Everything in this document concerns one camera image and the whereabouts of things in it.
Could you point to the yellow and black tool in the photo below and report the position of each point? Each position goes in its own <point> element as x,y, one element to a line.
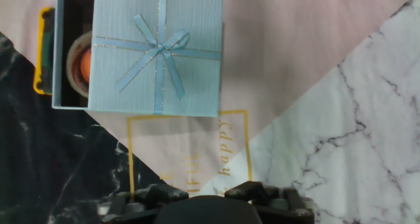
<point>46,53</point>

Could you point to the round white orange item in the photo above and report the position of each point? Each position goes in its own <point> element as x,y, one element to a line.
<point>77,63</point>

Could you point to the light blue bow casing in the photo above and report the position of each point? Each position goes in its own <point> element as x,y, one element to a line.
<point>131,79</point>

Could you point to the light blue inner gift box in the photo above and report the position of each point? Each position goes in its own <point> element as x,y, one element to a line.
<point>56,53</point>

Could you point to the marble pink black tablecloth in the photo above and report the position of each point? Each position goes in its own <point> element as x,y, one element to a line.
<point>328,119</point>

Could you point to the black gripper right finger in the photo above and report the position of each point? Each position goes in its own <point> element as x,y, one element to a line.
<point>246,191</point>

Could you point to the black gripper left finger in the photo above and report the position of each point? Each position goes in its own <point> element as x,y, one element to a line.
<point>157,194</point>

